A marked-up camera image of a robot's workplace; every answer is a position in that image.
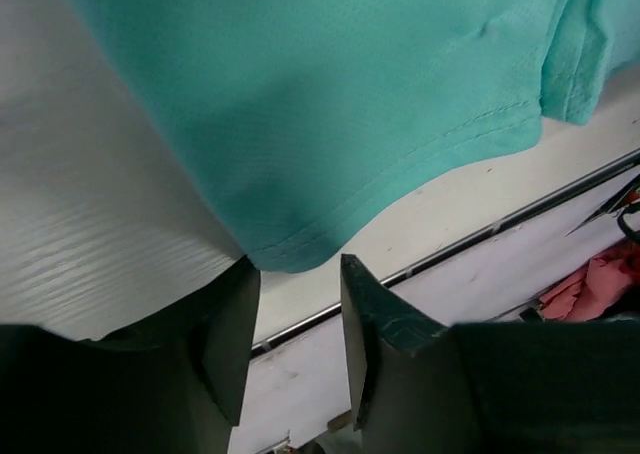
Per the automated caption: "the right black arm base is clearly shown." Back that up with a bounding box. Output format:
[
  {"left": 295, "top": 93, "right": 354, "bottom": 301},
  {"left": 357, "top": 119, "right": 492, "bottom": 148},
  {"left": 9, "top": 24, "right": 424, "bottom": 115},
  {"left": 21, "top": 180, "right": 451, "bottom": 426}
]
[{"left": 565, "top": 158, "right": 639, "bottom": 238}]

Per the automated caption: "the pink cloth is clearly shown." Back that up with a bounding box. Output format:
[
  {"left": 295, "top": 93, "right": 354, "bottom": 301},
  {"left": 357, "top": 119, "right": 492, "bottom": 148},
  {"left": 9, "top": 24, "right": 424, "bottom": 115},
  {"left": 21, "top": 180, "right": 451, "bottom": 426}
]
[{"left": 539, "top": 241, "right": 639, "bottom": 322}]

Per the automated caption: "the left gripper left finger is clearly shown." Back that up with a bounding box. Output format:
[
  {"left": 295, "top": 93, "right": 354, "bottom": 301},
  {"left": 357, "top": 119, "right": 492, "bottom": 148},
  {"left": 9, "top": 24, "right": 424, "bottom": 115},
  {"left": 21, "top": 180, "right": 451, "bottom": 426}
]
[{"left": 1, "top": 259, "right": 260, "bottom": 453}]

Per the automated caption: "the teal t-shirt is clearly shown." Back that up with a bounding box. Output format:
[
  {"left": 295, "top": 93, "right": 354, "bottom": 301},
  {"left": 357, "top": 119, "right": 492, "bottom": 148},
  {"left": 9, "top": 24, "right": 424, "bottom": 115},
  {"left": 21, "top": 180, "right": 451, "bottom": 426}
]
[{"left": 71, "top": 0, "right": 639, "bottom": 273}]

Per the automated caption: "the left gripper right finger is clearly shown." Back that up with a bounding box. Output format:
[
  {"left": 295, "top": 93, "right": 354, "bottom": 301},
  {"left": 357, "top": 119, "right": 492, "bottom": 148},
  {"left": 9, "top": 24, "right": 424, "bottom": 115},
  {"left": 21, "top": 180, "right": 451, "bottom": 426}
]
[{"left": 341, "top": 255, "right": 639, "bottom": 453}]

